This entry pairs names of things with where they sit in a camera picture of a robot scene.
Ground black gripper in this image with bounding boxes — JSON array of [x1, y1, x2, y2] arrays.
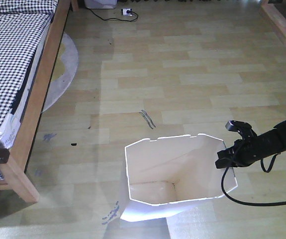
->
[[215, 136, 260, 169]]

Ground white paper trash bin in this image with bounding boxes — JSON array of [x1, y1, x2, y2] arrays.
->
[[119, 133, 238, 222]]

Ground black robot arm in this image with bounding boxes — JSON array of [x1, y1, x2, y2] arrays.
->
[[215, 120, 286, 169]]

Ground round grey yellow rug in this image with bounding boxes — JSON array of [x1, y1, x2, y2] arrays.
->
[[42, 32, 79, 113]]

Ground black white checkered bedding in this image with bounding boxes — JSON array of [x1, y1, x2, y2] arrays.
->
[[0, 0, 58, 180]]

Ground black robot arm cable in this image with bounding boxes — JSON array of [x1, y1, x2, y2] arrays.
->
[[221, 153, 286, 207]]

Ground wooden furniture leg frame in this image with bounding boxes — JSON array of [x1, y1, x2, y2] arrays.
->
[[260, 0, 286, 45]]

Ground black power cord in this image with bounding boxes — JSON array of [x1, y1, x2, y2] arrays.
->
[[87, 8, 139, 22]]

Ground wooden bed frame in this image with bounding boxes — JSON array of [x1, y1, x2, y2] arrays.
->
[[0, 0, 79, 203]]

